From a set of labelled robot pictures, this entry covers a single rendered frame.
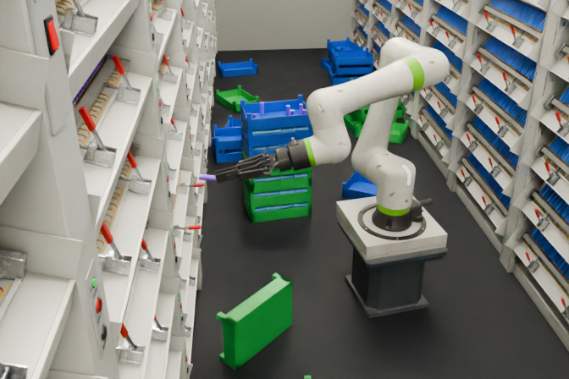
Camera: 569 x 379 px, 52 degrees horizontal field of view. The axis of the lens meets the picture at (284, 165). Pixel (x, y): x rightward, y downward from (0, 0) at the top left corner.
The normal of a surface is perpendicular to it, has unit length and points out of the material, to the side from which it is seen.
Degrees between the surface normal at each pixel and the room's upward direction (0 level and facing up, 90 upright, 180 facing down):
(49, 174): 90
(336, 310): 0
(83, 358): 90
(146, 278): 17
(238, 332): 90
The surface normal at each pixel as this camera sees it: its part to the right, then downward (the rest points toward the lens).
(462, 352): 0.00, -0.90
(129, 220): 0.29, -0.87
